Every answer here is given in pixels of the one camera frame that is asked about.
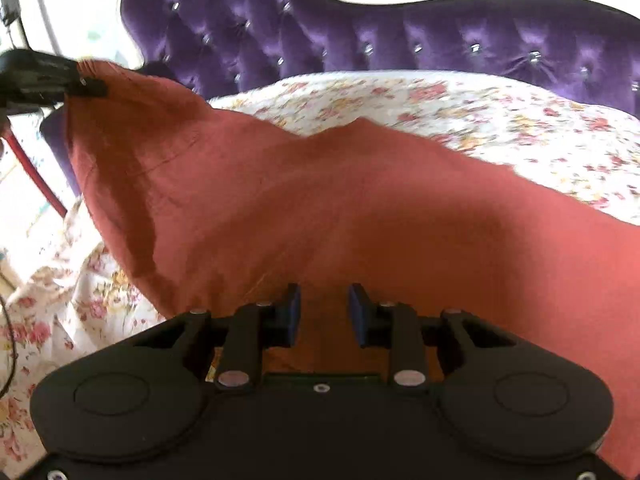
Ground rust red pants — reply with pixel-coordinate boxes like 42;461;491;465
66;59;640;480

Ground black cable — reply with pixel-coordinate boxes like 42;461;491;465
0;292;22;401

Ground purple tufted sofa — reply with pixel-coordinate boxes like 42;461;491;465
39;0;640;200

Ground floral blanket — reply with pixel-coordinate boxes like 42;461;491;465
0;71;640;465

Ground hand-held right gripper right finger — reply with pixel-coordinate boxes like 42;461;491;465
348;282;517;392

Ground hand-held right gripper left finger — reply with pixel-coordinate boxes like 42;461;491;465
132;282;303;393

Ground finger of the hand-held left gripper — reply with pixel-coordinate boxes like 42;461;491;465
62;59;109;101

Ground red rod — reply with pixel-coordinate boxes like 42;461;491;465
0;129;68;219

